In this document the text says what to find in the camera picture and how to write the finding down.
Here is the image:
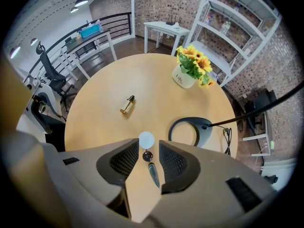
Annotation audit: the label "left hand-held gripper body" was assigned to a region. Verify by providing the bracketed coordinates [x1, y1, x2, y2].
[16, 76, 64, 142]

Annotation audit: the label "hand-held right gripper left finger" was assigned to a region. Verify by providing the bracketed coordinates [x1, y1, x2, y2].
[57, 138, 143, 228]

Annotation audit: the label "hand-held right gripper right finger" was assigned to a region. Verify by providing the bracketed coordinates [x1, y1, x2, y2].
[147, 140, 278, 228]

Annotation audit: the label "black cosmetic tube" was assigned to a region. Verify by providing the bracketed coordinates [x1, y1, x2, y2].
[148, 162, 161, 189]

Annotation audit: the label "black mesh office chair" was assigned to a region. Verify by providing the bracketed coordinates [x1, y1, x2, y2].
[35, 41, 77, 111]

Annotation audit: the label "black desk lamp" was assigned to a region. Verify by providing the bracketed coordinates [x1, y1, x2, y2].
[168, 79, 304, 147]

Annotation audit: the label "small white table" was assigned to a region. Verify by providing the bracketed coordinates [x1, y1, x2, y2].
[242, 110, 276, 157]

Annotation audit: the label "sunflowers in white pot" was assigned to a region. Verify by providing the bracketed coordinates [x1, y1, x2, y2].
[171, 44, 216, 89]

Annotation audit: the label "blue box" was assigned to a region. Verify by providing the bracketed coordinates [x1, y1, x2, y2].
[79, 24, 102, 39]

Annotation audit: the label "white metal shelf unit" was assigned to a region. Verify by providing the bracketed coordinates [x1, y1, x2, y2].
[184, 0, 283, 87]

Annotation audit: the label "black metal railing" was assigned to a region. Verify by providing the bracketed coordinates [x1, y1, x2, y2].
[28, 12, 133, 76]

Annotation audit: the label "white side table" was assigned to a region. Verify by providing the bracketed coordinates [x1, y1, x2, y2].
[143, 21, 190, 57]

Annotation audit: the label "black router with antennas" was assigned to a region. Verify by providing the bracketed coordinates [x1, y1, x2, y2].
[165, 14, 182, 26]

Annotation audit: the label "black lamp cable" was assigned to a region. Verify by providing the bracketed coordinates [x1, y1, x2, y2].
[223, 127, 232, 155]

